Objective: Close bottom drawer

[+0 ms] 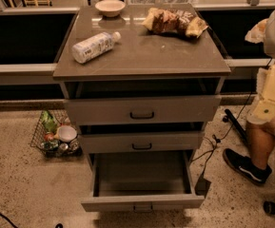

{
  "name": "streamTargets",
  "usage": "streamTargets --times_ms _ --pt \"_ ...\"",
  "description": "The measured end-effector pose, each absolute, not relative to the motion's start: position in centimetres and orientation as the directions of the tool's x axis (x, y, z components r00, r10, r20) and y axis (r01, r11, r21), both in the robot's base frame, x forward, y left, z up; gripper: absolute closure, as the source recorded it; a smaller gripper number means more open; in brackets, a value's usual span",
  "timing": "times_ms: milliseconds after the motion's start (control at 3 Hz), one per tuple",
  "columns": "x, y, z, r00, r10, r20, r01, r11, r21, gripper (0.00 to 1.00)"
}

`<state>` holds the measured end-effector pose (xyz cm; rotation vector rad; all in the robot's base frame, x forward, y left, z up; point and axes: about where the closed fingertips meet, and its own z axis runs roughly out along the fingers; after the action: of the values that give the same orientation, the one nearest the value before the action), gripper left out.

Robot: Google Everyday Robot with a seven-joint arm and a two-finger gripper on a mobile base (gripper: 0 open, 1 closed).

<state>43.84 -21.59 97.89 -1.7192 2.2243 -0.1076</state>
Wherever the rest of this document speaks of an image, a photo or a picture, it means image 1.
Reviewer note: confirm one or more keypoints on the white cup in basket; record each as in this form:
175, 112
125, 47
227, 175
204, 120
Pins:
66, 133

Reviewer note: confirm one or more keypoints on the wire basket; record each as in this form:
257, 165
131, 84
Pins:
49, 144

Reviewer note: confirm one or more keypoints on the crumpled chip bag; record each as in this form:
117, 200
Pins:
185, 23

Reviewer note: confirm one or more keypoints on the grey drawer cabinet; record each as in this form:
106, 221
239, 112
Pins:
140, 55

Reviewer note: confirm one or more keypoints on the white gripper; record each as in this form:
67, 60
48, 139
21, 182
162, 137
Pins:
263, 111

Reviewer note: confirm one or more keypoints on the black sneaker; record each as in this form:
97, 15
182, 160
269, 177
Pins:
244, 166

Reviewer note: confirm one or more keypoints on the beige ceramic bowl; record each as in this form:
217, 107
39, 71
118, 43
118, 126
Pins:
110, 8

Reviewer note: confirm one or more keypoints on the grey bottom drawer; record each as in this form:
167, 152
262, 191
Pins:
141, 182

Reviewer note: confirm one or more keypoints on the black stand leg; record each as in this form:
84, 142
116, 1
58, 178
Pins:
229, 117

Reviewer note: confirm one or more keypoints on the white plastic bottle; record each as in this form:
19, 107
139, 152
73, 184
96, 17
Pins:
94, 46

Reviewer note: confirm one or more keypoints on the person's bare leg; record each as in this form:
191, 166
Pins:
261, 141

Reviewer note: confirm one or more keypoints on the grey drawer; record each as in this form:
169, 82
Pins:
142, 102
141, 182
112, 138

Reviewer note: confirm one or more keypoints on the green snack bag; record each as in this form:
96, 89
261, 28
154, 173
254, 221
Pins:
48, 121

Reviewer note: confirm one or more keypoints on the grey middle drawer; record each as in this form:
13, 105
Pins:
112, 138

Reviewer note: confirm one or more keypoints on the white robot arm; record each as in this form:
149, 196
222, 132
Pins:
269, 41

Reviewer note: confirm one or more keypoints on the grey top drawer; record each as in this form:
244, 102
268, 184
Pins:
142, 102

